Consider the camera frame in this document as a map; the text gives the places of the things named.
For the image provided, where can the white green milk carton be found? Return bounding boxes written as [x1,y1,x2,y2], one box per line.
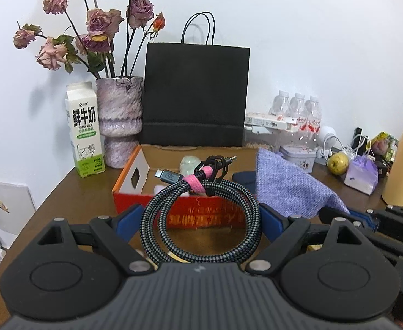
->
[65,81,105,178]

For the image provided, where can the black paper bag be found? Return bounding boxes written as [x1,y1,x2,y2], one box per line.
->
[139,11,250,147]

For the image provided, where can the colourful snack bag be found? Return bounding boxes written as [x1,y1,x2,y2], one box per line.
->
[371,131,399,165]

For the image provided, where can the flat white carton box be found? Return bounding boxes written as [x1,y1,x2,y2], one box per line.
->
[244,112,299,132]

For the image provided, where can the white booklet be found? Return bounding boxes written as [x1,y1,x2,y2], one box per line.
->
[0,183,36,235]

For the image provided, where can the lavender tin box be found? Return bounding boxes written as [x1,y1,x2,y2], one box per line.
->
[280,145,316,174]

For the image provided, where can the iridescent plastic wrap ball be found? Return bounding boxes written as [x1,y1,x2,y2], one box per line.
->
[179,155,201,177]

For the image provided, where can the water bottle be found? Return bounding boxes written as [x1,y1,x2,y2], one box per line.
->
[289,93,307,124]
[269,90,292,119]
[305,96,322,134]

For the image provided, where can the purple knit pouch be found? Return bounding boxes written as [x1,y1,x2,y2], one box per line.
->
[256,149,349,219]

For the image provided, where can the purple tissue pack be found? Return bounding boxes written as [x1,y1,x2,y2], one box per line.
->
[344,156,378,195]

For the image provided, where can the yellow green apple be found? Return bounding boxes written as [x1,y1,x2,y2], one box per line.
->
[327,152,350,176]

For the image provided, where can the white charging cable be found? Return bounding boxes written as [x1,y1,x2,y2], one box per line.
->
[321,133,376,160]

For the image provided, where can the middle water bottle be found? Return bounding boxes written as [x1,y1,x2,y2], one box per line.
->
[289,93,307,124]

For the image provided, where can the clear jar with seeds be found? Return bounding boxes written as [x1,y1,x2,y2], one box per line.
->
[243,125,281,152]

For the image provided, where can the navy zipper case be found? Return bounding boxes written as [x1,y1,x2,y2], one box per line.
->
[232,170,256,194]

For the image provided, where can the braided black grey cable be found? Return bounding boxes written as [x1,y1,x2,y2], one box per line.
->
[139,155,263,265]

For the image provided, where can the red pumpkin cardboard box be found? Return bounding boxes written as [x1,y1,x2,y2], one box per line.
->
[111,144,261,230]

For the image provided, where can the small white round device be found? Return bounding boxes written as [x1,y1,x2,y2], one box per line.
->
[315,125,337,160]

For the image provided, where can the black charger adapter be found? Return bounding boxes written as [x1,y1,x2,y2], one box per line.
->
[350,127,363,150]

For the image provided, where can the right water bottle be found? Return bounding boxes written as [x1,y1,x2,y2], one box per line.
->
[305,96,322,134]

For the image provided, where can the left water bottle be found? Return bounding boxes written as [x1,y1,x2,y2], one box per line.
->
[269,90,292,119]

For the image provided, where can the dried rose bouquet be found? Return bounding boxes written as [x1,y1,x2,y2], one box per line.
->
[13,0,166,79]

